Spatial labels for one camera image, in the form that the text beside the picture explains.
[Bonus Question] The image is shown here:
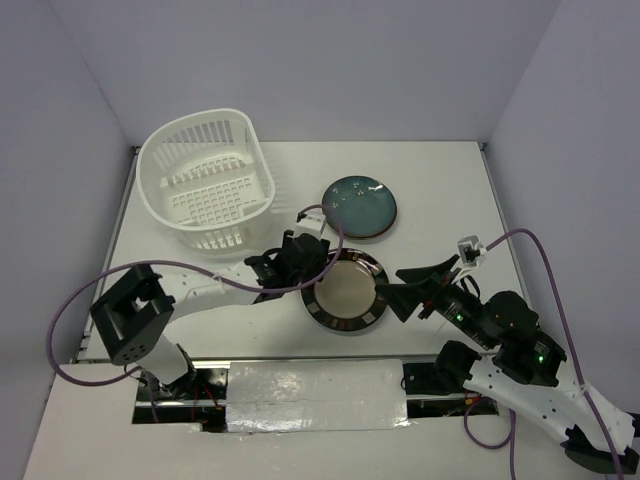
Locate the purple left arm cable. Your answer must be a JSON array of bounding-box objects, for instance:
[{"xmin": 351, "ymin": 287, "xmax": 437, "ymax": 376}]
[{"xmin": 49, "ymin": 204, "xmax": 345, "ymax": 426}]

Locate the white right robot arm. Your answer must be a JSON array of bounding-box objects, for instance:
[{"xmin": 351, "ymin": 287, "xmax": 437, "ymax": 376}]
[{"xmin": 376, "ymin": 255, "xmax": 639, "ymax": 475}]

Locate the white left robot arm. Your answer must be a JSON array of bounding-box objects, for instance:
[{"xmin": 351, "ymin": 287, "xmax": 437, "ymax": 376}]
[{"xmin": 90, "ymin": 230, "xmax": 330, "ymax": 399}]

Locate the silver foil tape sheet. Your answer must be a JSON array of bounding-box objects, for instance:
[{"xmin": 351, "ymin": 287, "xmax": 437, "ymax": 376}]
[{"xmin": 226, "ymin": 359, "xmax": 409, "ymax": 433}]

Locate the white plastic dish rack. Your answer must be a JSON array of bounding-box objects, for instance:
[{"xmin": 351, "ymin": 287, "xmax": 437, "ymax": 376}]
[{"xmin": 136, "ymin": 108, "xmax": 276, "ymax": 253}]

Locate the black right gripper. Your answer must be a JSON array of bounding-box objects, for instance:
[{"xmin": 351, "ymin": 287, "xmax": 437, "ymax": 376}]
[{"xmin": 371, "ymin": 252, "xmax": 494, "ymax": 347}]

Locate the blue glazed ceramic plate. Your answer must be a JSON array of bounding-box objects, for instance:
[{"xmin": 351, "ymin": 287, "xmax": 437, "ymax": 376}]
[{"xmin": 328, "ymin": 197, "xmax": 398, "ymax": 240}]

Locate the black plate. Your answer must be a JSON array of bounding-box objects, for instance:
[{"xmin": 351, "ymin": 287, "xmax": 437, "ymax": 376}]
[{"xmin": 300, "ymin": 249, "xmax": 389, "ymax": 318}]

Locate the teal plate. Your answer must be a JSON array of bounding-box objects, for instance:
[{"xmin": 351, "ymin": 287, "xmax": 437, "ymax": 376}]
[{"xmin": 321, "ymin": 175, "xmax": 398, "ymax": 239}]

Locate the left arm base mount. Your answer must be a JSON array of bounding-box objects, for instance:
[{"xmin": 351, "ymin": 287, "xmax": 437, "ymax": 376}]
[{"xmin": 130, "ymin": 365, "xmax": 229, "ymax": 433}]

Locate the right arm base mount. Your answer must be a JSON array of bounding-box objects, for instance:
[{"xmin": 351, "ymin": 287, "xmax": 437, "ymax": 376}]
[{"xmin": 400, "ymin": 362, "xmax": 498, "ymax": 420}]

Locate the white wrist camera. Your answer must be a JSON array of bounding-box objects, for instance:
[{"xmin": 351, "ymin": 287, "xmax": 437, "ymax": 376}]
[
  {"xmin": 457, "ymin": 235, "xmax": 487, "ymax": 279},
  {"xmin": 294, "ymin": 211, "xmax": 327, "ymax": 240}
]

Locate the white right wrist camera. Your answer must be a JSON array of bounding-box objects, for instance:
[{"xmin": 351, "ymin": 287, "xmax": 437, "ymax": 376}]
[{"xmin": 457, "ymin": 235, "xmax": 487, "ymax": 279}]

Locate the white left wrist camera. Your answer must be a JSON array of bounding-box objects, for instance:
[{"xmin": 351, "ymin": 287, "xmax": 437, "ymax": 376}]
[{"xmin": 294, "ymin": 211, "xmax": 327, "ymax": 240}]

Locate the beige plate with dark rim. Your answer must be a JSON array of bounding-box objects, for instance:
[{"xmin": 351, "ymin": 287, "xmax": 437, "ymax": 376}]
[{"xmin": 304, "ymin": 300, "xmax": 387, "ymax": 333}]

